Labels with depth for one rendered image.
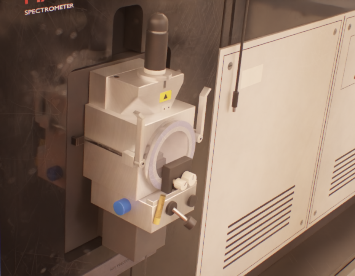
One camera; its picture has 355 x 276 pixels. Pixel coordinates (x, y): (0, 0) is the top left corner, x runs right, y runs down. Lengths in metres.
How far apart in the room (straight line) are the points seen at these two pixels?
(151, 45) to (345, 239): 0.96
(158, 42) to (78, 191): 0.22
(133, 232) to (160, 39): 0.25
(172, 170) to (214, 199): 0.32
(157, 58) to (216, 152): 0.32
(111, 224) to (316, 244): 0.79
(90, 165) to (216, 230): 0.38
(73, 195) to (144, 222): 0.10
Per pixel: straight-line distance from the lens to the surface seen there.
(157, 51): 0.78
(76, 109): 0.81
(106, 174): 0.82
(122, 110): 0.79
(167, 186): 0.80
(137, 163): 0.77
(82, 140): 0.82
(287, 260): 1.51
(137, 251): 0.87
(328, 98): 1.37
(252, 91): 1.10
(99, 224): 0.91
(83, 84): 0.81
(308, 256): 1.54
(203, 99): 0.83
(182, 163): 0.81
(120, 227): 0.87
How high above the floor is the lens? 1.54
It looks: 23 degrees down
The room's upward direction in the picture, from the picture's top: 5 degrees clockwise
